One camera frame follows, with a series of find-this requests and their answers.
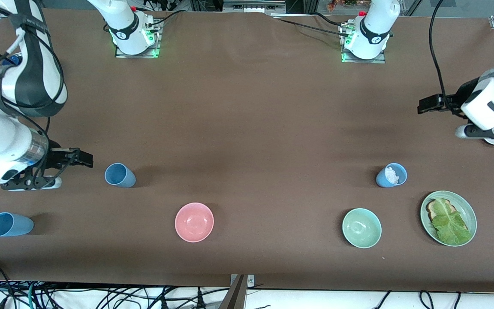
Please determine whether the short blue cup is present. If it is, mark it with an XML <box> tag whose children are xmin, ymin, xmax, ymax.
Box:
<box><xmin>104</xmin><ymin>163</ymin><xmax>136</xmax><ymax>188</ymax></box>
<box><xmin>376</xmin><ymin>163</ymin><xmax>407</xmax><ymax>188</ymax></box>

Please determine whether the tall blue cup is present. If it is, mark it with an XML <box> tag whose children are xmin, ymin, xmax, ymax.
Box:
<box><xmin>0</xmin><ymin>212</ymin><xmax>34</xmax><ymax>237</ymax></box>

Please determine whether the white crumpled tissue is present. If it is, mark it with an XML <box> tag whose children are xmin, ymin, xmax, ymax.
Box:
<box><xmin>384</xmin><ymin>167</ymin><xmax>401</xmax><ymax>185</ymax></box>

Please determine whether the toast slice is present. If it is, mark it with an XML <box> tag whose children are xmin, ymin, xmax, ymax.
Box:
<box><xmin>426</xmin><ymin>198</ymin><xmax>468</xmax><ymax>232</ymax></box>

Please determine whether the dark blue pot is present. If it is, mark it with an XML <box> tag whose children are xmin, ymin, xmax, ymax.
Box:
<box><xmin>3</xmin><ymin>52</ymin><xmax>24</xmax><ymax>67</ymax></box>

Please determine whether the mint green plate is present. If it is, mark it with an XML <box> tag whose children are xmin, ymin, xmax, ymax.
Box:
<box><xmin>420</xmin><ymin>191</ymin><xmax>477</xmax><ymax>247</ymax></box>

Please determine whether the green lettuce leaf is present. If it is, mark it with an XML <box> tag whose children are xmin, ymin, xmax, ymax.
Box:
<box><xmin>431</xmin><ymin>198</ymin><xmax>473</xmax><ymax>246</ymax></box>

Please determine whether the pink bowl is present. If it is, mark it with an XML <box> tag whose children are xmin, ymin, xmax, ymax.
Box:
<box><xmin>175</xmin><ymin>203</ymin><xmax>214</xmax><ymax>243</ymax></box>

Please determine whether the mint green bowl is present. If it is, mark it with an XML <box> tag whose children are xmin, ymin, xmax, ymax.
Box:
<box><xmin>342</xmin><ymin>208</ymin><xmax>382</xmax><ymax>248</ymax></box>

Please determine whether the brown table mat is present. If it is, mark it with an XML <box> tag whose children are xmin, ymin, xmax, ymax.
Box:
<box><xmin>0</xmin><ymin>9</ymin><xmax>494</xmax><ymax>292</ymax></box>

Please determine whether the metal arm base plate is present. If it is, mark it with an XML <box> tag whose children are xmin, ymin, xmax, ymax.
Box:
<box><xmin>340</xmin><ymin>24</ymin><xmax>387</xmax><ymax>64</ymax></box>
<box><xmin>115</xmin><ymin>19</ymin><xmax>162</xmax><ymax>58</ymax></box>

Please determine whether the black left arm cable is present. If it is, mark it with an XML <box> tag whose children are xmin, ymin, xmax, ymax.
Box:
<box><xmin>428</xmin><ymin>0</ymin><xmax>462</xmax><ymax>113</ymax></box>

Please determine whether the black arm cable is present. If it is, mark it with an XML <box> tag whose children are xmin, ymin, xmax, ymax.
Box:
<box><xmin>0</xmin><ymin>26</ymin><xmax>66</xmax><ymax>113</ymax></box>
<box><xmin>428</xmin><ymin>0</ymin><xmax>462</xmax><ymax>113</ymax></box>

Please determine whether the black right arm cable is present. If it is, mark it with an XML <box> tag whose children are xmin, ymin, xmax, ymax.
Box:
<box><xmin>0</xmin><ymin>26</ymin><xmax>66</xmax><ymax>113</ymax></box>

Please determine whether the black cable on table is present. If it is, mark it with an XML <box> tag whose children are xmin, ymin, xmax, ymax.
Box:
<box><xmin>271</xmin><ymin>12</ymin><xmax>352</xmax><ymax>37</ymax></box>

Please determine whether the aluminium frame bar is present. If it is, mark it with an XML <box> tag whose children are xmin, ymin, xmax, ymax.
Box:
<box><xmin>223</xmin><ymin>0</ymin><xmax>286</xmax><ymax>13</ymax></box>

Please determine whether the dark camera pole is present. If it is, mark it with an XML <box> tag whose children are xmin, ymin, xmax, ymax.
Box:
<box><xmin>219</xmin><ymin>274</ymin><xmax>247</xmax><ymax>309</ymax></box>

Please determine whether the small metal bracket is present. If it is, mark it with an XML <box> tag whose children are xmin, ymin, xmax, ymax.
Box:
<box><xmin>230</xmin><ymin>274</ymin><xmax>256</xmax><ymax>287</ymax></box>

